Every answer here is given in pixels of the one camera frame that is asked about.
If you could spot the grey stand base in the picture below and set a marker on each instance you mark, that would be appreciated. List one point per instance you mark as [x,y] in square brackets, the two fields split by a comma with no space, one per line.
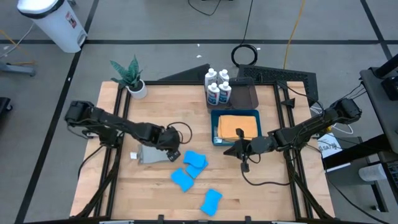
[18,69]

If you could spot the brown two-compartment tray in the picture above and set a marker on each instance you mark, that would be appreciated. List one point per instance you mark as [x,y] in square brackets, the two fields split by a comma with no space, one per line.
[244,95]

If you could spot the white paper tag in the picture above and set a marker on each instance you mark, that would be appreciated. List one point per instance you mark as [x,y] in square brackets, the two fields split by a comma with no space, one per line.
[218,140]
[133,155]

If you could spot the white pedal trash bin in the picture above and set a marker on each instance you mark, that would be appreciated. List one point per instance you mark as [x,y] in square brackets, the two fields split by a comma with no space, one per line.
[56,25]

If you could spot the dark grey equipment cart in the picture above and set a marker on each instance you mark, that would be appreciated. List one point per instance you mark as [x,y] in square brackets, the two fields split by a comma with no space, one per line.
[382,105]

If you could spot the orange waffle towel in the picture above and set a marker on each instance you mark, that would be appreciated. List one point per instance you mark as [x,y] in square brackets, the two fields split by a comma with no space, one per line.
[236,126]

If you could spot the green plant in white pot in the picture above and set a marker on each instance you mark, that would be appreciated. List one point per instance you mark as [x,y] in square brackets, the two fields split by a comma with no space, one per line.
[136,90]

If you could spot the white plastic restorer bottle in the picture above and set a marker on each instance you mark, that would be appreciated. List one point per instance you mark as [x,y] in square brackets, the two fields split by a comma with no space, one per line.
[224,93]
[223,77]
[210,77]
[213,95]

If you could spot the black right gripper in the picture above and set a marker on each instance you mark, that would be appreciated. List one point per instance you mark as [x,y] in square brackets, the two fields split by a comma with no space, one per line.
[261,144]

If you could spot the blue plastic bin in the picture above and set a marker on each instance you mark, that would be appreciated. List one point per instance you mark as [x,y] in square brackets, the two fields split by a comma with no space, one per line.
[213,116]

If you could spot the white paper sign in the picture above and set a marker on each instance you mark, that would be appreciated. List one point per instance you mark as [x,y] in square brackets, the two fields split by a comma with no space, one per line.
[329,149]

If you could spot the black perforated panel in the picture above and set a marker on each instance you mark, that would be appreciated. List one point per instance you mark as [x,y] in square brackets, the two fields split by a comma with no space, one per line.
[280,74]

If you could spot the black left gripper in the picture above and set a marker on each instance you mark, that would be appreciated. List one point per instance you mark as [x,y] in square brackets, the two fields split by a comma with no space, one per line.
[171,143]

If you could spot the grey cylinder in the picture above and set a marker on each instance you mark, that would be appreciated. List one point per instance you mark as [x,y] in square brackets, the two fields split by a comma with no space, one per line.
[371,172]

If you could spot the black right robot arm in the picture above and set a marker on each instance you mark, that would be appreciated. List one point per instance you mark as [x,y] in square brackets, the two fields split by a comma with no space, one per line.
[311,127]

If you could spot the grey waffle towel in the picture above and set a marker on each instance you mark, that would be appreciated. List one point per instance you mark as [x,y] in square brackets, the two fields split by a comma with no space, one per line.
[152,154]

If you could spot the black triangular frame bracket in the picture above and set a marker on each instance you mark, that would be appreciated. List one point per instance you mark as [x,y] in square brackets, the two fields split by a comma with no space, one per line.
[288,103]

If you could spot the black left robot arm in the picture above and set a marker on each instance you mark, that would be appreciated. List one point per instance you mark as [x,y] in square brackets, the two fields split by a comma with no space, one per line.
[118,124]

